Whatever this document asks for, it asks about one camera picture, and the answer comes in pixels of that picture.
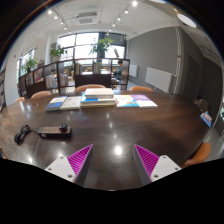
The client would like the cream white book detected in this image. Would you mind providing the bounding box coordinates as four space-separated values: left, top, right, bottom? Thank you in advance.
60 96 81 110

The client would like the orange chair far centre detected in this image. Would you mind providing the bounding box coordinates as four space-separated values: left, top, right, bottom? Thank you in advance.
74 84 106 92

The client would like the colourful cyan book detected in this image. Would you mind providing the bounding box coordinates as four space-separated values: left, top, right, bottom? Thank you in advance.
114 95 138 108

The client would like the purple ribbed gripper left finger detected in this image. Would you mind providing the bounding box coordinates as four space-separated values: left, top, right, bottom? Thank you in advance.
46 144 93 186

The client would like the stack of books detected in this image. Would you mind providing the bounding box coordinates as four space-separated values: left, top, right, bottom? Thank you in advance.
80 88 115 107

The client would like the dark wooden bookshelf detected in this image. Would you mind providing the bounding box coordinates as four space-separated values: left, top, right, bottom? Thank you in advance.
18 58 130 98

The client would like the orange chair far left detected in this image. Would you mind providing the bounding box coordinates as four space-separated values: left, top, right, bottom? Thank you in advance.
31 91 51 99

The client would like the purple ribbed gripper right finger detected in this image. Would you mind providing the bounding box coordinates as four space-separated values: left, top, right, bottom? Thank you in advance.
134 144 180 185

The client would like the orange chair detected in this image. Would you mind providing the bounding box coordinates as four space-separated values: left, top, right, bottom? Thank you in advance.
182 143 211 168
15 97 25 103
31 91 51 99
74 84 106 92
130 86 153 92

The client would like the purple and white book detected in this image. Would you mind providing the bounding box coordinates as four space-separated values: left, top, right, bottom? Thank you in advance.
132 94 157 108

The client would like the ceiling air conditioner vent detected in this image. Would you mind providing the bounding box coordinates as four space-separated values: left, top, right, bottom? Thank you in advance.
76 12 98 25

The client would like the green potted plant far left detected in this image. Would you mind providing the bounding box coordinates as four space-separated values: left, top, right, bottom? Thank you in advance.
22 58 38 73

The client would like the orange chair leftmost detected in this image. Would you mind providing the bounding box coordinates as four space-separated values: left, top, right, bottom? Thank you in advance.
15 97 25 103

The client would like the seated person in background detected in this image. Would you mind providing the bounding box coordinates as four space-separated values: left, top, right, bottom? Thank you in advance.
111 60 123 84

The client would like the black coiled power cable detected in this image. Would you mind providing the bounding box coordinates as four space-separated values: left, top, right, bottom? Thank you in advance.
13 124 40 146

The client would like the orange chair far right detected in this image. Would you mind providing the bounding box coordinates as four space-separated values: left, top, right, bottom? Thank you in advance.
130 86 153 92

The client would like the black power strip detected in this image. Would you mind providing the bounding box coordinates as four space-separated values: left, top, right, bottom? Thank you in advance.
38 127 72 138

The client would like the white wall radiator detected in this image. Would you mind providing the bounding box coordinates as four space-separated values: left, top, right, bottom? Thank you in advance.
145 67 172 93

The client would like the green potted plant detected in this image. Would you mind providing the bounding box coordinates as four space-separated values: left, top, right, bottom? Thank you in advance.
22 58 38 73
50 45 66 62
89 38 113 58

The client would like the dark blue book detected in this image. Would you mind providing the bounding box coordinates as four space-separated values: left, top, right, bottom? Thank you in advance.
45 96 66 111

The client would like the orange chair right side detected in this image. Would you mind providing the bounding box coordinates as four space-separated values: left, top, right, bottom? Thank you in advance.
182 143 211 168

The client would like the black charger plug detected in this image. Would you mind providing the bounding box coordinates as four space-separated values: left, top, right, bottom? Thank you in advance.
59 123 68 132

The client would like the green potted plant centre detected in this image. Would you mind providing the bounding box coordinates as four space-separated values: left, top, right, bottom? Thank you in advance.
89 38 113 58

